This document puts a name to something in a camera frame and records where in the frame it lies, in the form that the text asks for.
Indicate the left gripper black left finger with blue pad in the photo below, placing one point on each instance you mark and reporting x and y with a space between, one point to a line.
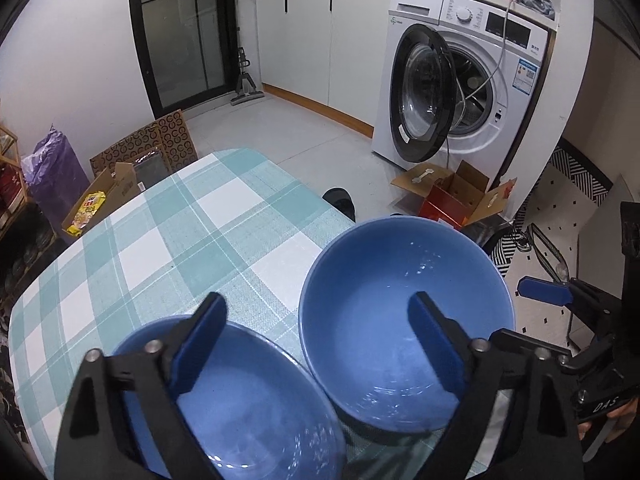
119 403

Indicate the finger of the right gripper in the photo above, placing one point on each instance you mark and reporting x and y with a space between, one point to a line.
513 342
555 292

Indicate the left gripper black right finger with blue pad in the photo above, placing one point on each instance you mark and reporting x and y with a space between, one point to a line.
539 437

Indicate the large blue bowl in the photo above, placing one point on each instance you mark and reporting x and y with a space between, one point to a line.
353 317

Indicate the white kitchen cabinets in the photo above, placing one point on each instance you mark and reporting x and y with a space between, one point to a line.
325 55

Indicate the person's right hand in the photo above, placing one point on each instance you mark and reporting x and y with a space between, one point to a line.
623 418

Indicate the black white patterned rug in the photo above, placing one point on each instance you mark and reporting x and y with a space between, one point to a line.
543 241

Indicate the open red cardboard box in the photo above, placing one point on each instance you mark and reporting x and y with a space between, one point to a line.
458 198

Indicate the yellow snack packet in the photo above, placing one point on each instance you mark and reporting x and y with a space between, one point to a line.
85 212

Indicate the teal checked tablecloth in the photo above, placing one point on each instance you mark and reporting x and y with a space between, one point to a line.
233 223

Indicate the brown cardboard box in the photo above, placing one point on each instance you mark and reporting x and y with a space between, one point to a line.
120 186

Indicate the purple plastic bag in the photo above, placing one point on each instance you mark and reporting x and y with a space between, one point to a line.
54 176

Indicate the white washing machine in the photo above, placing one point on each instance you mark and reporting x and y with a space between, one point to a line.
458 81

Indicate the patterned cardboard sheet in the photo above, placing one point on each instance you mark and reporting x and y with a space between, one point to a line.
169 135

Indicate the grey floor mop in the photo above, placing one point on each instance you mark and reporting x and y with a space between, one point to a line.
245 89

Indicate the black glass sliding door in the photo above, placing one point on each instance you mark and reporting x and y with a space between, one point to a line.
187 50

